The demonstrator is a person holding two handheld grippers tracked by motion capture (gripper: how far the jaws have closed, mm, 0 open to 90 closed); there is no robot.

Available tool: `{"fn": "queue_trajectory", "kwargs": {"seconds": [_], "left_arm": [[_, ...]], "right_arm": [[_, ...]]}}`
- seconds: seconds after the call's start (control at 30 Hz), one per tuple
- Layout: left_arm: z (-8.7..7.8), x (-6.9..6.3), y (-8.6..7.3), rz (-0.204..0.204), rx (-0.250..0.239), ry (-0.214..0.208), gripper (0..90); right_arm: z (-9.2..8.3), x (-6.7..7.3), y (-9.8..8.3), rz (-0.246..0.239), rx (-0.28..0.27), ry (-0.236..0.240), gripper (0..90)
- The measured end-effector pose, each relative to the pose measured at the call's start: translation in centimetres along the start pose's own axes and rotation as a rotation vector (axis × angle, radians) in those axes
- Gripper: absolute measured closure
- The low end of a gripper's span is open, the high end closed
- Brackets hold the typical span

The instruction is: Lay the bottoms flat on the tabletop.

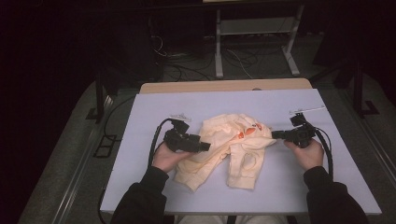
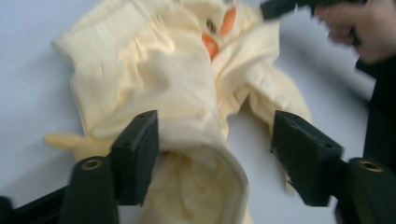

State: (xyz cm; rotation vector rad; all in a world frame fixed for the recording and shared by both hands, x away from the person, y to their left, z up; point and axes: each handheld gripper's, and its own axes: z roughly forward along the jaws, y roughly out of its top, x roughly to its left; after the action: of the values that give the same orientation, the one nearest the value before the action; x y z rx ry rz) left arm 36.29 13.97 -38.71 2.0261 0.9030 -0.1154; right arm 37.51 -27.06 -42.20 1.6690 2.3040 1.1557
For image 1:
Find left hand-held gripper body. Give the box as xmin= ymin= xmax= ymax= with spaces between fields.
xmin=163 ymin=113 xmax=204 ymax=154

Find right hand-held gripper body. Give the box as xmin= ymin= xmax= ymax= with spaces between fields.
xmin=288 ymin=105 xmax=327 ymax=149

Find cream pants with orange print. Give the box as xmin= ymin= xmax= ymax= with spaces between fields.
xmin=173 ymin=113 xmax=277 ymax=192

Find person's right hand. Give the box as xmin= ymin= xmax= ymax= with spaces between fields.
xmin=283 ymin=138 xmax=325 ymax=172

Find person's left hand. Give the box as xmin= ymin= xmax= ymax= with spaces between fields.
xmin=151 ymin=141 xmax=194 ymax=174

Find wooden table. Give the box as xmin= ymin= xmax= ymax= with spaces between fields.
xmin=138 ymin=77 xmax=314 ymax=95

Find black metal stand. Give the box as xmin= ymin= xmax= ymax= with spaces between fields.
xmin=352 ymin=58 xmax=380 ymax=119
xmin=85 ymin=65 xmax=119 ymax=124

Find white metal stand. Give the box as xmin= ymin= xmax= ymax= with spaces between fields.
xmin=214 ymin=4 xmax=305 ymax=79

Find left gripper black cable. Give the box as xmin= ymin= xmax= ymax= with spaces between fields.
xmin=147 ymin=117 xmax=173 ymax=168

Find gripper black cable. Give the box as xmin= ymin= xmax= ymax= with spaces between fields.
xmin=147 ymin=117 xmax=173 ymax=168
xmin=313 ymin=126 xmax=334 ymax=182

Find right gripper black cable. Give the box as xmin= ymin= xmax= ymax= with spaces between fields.
xmin=313 ymin=126 xmax=334 ymax=182

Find bundle of black floor cables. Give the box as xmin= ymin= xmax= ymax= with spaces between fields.
xmin=149 ymin=33 xmax=217 ymax=82

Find long black floor cable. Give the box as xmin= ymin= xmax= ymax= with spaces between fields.
xmin=103 ymin=93 xmax=137 ymax=140

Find black floor frame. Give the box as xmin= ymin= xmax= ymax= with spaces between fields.
xmin=92 ymin=133 xmax=119 ymax=159

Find white floor cable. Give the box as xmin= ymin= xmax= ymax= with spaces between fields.
xmin=226 ymin=48 xmax=254 ymax=79

